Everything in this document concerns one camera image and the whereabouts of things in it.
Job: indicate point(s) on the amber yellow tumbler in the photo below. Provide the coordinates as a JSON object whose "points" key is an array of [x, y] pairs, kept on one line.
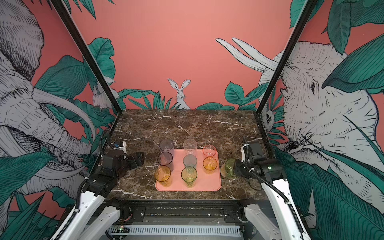
{"points": [[163, 176]]}

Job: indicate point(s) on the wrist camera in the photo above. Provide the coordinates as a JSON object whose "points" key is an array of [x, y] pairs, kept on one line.
{"points": [[120, 145], [245, 152]]}

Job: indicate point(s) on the white slotted cable duct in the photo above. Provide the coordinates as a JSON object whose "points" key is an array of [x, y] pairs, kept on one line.
{"points": [[157, 230]]}

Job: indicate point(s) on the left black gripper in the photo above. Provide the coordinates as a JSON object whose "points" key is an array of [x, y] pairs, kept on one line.
{"points": [[139, 158]]}

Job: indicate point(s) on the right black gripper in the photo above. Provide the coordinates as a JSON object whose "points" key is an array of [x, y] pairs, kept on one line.
{"points": [[237, 167]]}

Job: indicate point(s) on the left black frame post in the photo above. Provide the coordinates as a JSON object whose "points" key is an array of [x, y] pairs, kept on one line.
{"points": [[66, 18]]}

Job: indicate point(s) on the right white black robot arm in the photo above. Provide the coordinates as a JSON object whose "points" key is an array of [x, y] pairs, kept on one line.
{"points": [[290, 224]]}

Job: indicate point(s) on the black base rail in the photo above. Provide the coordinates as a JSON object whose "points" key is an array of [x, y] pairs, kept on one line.
{"points": [[231, 211]]}

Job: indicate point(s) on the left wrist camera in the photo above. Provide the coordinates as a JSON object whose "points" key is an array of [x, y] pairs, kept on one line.
{"points": [[120, 145]]}

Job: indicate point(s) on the black frame post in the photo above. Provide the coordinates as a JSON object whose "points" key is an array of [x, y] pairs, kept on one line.
{"points": [[66, 18], [298, 29]]}

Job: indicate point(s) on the blue-grey clear tumbler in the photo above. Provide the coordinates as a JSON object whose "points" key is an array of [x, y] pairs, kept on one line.
{"points": [[167, 146]]}

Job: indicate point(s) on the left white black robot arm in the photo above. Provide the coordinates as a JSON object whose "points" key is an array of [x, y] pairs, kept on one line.
{"points": [[92, 215]]}

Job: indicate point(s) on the right black frame post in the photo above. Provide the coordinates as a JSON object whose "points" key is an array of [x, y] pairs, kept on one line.
{"points": [[298, 29]]}

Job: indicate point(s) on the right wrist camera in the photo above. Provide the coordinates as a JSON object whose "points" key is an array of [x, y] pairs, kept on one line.
{"points": [[245, 152]]}

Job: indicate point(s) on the pink clear tumbler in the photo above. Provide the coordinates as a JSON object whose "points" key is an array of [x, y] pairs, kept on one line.
{"points": [[209, 150]]}

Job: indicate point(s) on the teal frosted tumbler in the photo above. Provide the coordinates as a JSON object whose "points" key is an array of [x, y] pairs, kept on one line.
{"points": [[190, 160]]}

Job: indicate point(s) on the pink plastic tray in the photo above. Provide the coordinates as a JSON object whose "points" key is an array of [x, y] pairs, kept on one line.
{"points": [[205, 181]]}

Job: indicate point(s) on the clear colourless tumbler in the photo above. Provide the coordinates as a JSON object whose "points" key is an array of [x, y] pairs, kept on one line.
{"points": [[190, 146]]}

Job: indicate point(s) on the light green tumbler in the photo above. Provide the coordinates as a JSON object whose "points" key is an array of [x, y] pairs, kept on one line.
{"points": [[189, 176]]}

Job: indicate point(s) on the dark smoky tumbler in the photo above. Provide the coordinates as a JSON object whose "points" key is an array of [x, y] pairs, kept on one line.
{"points": [[165, 159]]}

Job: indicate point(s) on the yellow short tumbler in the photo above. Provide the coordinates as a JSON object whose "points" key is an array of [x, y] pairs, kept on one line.
{"points": [[210, 164]]}

